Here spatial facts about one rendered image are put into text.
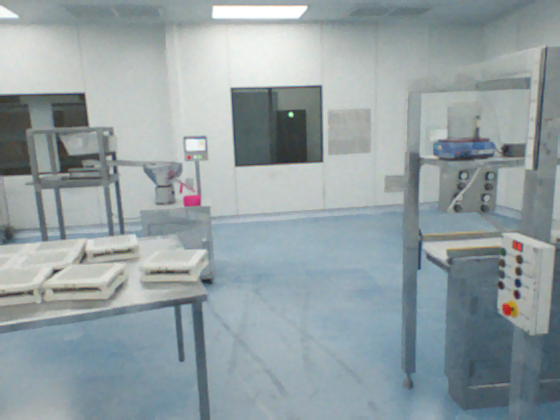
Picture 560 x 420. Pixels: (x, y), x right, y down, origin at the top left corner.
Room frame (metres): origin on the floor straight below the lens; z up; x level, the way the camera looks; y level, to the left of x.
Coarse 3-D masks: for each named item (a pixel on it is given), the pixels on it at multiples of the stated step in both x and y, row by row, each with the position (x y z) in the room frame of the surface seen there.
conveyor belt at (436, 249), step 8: (456, 240) 2.30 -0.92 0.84; (464, 240) 2.29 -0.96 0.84; (472, 240) 2.29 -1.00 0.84; (480, 240) 2.28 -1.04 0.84; (488, 240) 2.28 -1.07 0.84; (496, 240) 2.27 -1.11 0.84; (424, 248) 2.26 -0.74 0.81; (432, 248) 2.19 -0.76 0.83; (440, 248) 2.16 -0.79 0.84; (440, 256) 2.08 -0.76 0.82; (456, 256) 2.03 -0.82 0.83; (464, 256) 2.04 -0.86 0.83; (472, 256) 2.04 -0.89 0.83; (448, 264) 2.03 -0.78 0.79
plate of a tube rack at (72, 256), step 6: (72, 252) 2.13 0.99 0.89; (78, 252) 2.15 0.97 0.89; (24, 258) 2.06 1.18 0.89; (66, 258) 2.03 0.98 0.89; (72, 258) 2.02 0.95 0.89; (18, 264) 1.96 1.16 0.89; (42, 264) 1.94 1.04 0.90; (48, 264) 1.94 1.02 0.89; (54, 264) 1.94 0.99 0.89; (60, 264) 1.94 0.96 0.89; (66, 264) 1.94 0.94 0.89
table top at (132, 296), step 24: (144, 240) 2.61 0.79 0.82; (168, 240) 2.58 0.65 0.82; (120, 288) 1.80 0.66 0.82; (144, 288) 1.78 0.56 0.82; (168, 288) 1.77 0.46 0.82; (192, 288) 1.76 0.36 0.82; (0, 312) 1.59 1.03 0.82; (24, 312) 1.58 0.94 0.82; (48, 312) 1.57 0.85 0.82; (72, 312) 1.56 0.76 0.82; (96, 312) 1.58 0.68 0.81; (120, 312) 1.60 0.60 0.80
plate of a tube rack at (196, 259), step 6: (156, 252) 2.07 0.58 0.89; (198, 252) 2.04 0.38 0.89; (204, 252) 2.04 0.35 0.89; (150, 258) 1.97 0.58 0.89; (192, 258) 1.95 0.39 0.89; (198, 258) 1.94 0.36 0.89; (144, 264) 1.88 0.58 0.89; (150, 264) 1.88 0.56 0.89; (156, 264) 1.88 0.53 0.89; (162, 264) 1.87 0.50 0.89; (168, 264) 1.87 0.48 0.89; (174, 264) 1.87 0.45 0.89; (180, 264) 1.86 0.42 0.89; (186, 264) 1.86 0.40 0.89; (192, 264) 1.86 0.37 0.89; (198, 264) 1.90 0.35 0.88
